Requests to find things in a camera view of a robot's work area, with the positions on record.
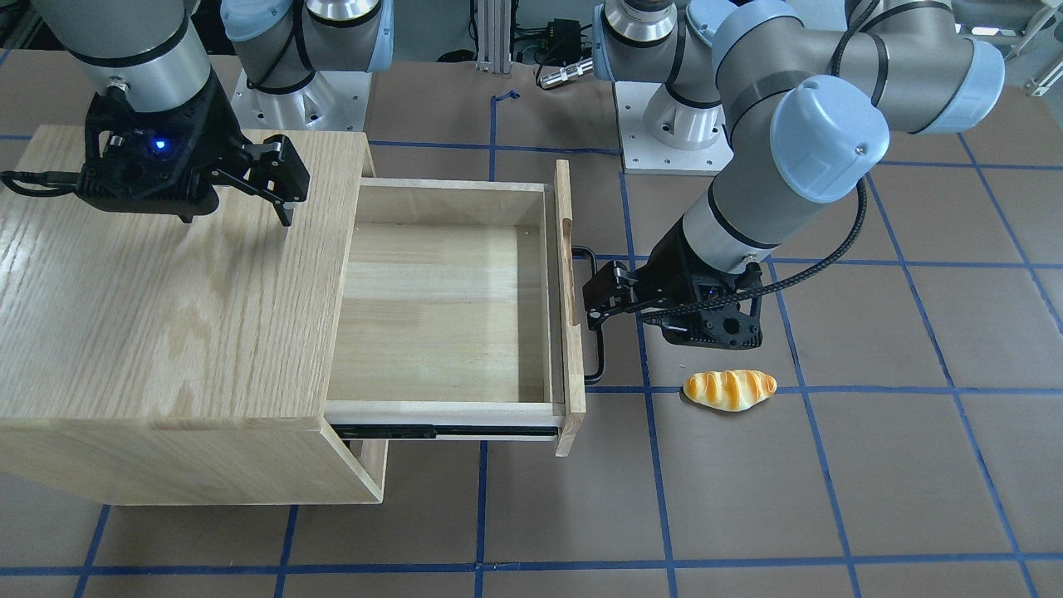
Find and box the wooden drawer cabinet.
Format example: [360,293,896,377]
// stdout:
[1,131,387,506]

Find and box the aluminium frame post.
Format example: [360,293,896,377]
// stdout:
[470,1,517,78]

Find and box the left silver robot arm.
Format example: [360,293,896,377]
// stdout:
[583,1,1006,351]

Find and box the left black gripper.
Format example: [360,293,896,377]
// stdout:
[583,223,763,348]

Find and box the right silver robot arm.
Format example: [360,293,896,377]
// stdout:
[2,1,394,227]

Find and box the wooden drawer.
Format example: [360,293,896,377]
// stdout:
[324,160,587,457]

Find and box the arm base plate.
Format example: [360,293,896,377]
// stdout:
[615,81,732,175]
[231,71,373,132]

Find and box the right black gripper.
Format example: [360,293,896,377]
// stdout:
[75,83,311,228]

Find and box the toy bread loaf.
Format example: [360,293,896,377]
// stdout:
[681,370,777,413]

